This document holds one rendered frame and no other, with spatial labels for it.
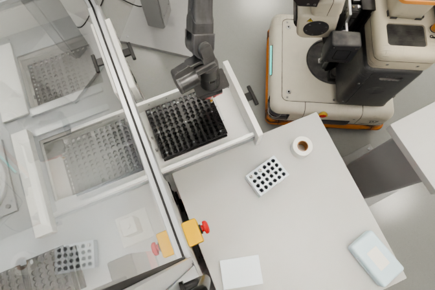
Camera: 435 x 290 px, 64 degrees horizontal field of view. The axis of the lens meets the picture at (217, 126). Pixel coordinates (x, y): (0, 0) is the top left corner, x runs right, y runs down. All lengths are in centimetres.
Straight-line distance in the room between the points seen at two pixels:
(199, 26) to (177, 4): 158
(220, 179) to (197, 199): 10
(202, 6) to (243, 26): 153
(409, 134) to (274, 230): 61
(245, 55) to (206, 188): 124
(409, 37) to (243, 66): 104
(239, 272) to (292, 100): 99
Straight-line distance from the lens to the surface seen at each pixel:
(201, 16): 89
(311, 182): 127
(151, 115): 116
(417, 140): 145
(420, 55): 155
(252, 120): 111
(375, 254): 127
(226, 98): 124
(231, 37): 235
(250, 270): 120
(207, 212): 122
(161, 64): 227
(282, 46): 202
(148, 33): 236
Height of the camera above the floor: 197
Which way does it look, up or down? 72 degrees down
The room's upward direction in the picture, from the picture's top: straight up
